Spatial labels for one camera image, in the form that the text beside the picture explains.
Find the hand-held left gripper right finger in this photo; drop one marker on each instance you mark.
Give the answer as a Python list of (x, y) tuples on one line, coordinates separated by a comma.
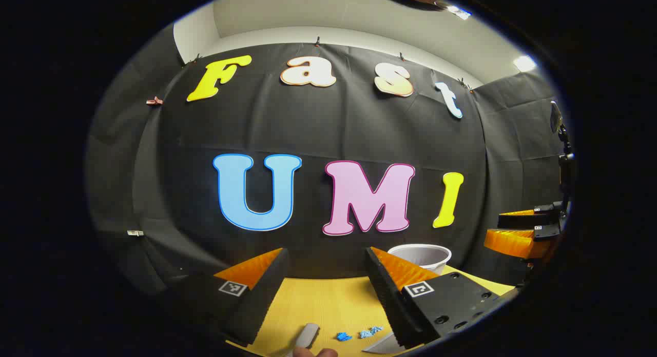
[(390, 300)]

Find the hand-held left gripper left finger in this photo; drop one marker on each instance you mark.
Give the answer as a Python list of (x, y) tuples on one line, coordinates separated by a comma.
[(267, 290)]

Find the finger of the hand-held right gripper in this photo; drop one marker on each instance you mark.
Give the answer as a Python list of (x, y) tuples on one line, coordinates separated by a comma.
[(516, 221), (513, 243)]

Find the grey dustpan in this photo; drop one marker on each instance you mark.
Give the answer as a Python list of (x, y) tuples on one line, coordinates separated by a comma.
[(382, 345)]

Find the white ribbed garbage bin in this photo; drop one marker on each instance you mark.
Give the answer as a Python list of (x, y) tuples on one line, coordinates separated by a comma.
[(426, 254)]

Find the small grey broom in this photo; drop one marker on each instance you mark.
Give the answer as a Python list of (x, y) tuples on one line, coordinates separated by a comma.
[(306, 335)]

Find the yellow wooden desktop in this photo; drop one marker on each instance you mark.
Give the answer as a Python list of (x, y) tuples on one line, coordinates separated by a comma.
[(328, 305)]

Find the ceiling light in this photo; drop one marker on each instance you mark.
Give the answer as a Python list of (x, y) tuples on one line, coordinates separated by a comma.
[(524, 63), (458, 11)]

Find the white backdrop clip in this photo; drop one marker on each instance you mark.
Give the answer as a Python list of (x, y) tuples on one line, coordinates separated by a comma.
[(135, 233)]

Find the orange backdrop clip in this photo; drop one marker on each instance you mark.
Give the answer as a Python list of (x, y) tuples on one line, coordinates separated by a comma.
[(154, 100)]

